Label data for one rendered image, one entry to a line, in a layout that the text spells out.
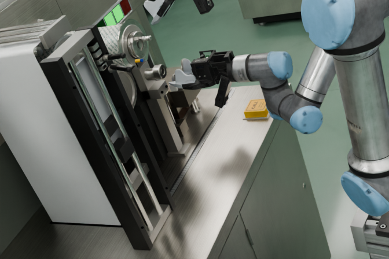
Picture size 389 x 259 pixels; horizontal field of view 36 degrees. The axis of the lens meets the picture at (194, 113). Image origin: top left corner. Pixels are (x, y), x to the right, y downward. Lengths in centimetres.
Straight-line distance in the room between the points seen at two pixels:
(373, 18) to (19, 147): 95
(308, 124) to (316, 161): 157
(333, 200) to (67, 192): 152
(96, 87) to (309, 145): 199
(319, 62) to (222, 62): 28
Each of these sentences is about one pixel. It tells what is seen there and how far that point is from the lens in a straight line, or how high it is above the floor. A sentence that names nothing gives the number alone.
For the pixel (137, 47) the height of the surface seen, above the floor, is 125.
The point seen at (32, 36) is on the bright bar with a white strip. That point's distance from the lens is 141.
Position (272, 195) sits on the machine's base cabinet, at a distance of 186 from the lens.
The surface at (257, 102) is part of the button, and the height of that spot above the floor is 92.
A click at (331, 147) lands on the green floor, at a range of 317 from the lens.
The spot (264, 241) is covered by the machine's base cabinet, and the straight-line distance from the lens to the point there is 180.
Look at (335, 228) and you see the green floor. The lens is 271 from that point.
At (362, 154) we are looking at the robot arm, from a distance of 126.
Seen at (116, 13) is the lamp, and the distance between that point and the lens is 221.
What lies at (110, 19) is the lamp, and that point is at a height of 119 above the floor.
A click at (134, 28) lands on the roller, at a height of 129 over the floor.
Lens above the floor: 185
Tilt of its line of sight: 29 degrees down
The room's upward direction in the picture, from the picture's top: 21 degrees counter-clockwise
